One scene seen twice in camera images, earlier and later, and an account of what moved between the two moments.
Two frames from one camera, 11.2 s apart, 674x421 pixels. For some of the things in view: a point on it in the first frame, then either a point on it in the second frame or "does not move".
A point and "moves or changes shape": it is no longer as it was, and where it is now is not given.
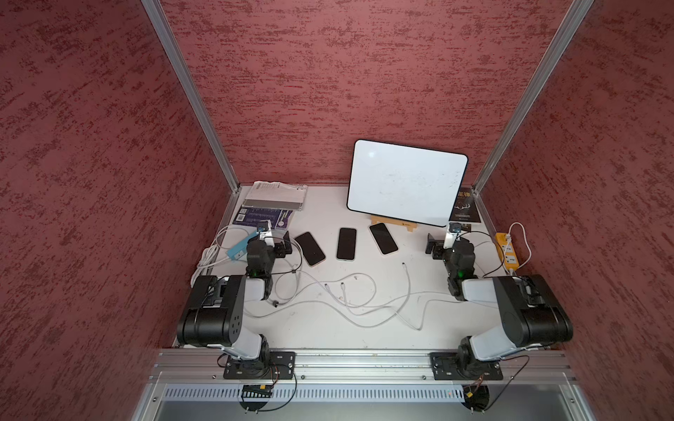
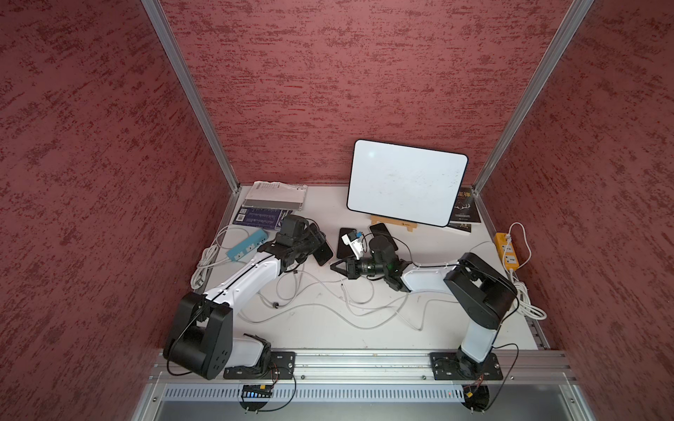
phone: x=383 y=239 does not move
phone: x=347 y=244 does not move
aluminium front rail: x=361 y=367 does not move
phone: x=310 y=249 moves or changes shape
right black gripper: x=438 y=246 → x=352 y=271
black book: x=464 y=208 does not move
